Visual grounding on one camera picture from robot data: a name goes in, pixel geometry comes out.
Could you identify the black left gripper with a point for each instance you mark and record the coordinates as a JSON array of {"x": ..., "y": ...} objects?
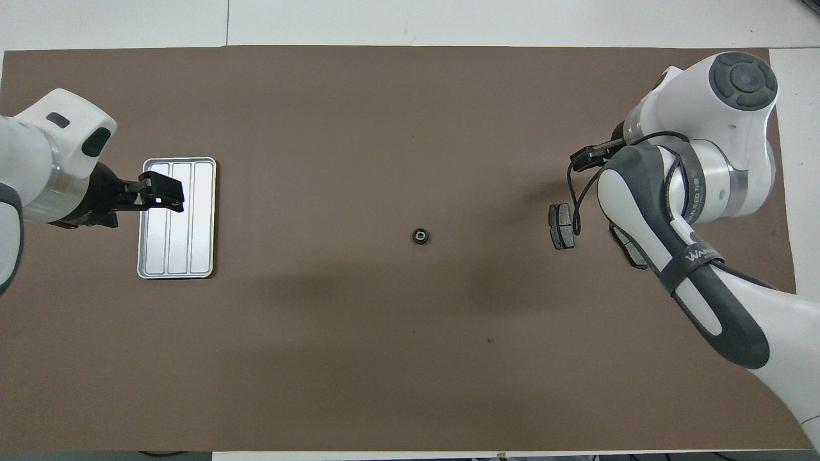
[{"x": 96, "y": 195}]

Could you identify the brown table mat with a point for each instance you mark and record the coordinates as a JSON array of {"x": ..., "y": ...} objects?
[{"x": 384, "y": 128}]

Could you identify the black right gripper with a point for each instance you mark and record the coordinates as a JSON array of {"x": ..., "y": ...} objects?
[{"x": 619, "y": 132}]

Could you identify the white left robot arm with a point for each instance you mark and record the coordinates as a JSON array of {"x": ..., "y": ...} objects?
[{"x": 38, "y": 153}]

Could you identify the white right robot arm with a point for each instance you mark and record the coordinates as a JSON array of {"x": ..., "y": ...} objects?
[{"x": 705, "y": 301}]

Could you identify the silver metal tray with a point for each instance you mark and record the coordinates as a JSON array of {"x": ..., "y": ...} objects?
[{"x": 192, "y": 243}]

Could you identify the dark curved brake pad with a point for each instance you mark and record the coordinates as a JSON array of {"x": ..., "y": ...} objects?
[{"x": 631, "y": 253}]

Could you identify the dark rectangular brake pad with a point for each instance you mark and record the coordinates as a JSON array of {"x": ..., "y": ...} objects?
[{"x": 562, "y": 227}]

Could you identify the large black bearing gear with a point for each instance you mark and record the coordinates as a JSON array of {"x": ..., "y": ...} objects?
[{"x": 420, "y": 236}]

